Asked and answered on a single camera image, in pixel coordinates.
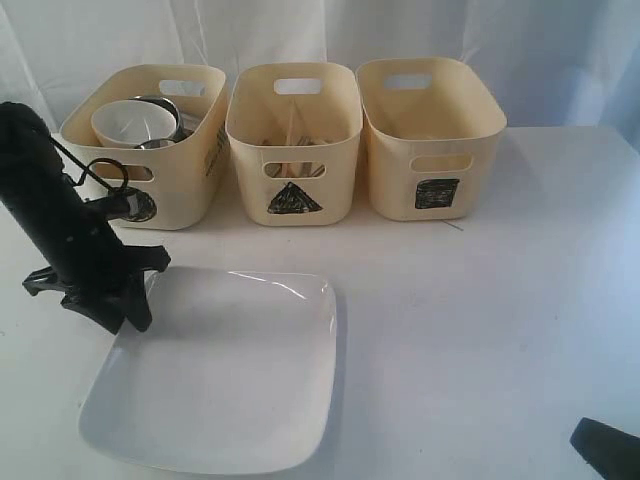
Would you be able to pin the cream bin with triangle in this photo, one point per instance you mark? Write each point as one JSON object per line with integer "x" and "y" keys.
{"x": 295, "y": 185}

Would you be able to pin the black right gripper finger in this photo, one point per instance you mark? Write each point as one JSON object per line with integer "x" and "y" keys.
{"x": 612, "y": 453}

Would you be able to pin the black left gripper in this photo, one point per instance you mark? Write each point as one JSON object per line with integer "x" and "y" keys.
{"x": 89, "y": 264}

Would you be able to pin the cream bin with square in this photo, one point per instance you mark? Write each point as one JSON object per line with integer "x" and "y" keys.
{"x": 433, "y": 129}

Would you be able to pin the cream bin with circle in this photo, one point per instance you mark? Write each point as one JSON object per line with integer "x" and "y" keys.
{"x": 185, "y": 176}

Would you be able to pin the white round bowl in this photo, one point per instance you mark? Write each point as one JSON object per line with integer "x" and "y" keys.
{"x": 129, "y": 123}

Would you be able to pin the steel bowl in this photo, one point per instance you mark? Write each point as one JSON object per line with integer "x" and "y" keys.
{"x": 180, "y": 132}

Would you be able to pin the steel mug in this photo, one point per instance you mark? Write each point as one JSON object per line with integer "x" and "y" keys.
{"x": 155, "y": 144}

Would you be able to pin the steel fork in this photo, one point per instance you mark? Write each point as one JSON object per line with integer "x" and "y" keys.
{"x": 311, "y": 141}

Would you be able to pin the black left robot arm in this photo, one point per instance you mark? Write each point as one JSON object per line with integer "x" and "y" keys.
{"x": 32, "y": 166}

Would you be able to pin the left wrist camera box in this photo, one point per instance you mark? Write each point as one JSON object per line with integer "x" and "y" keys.
{"x": 136, "y": 206}

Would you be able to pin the white square plate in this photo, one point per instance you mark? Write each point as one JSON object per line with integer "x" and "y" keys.
{"x": 234, "y": 376}

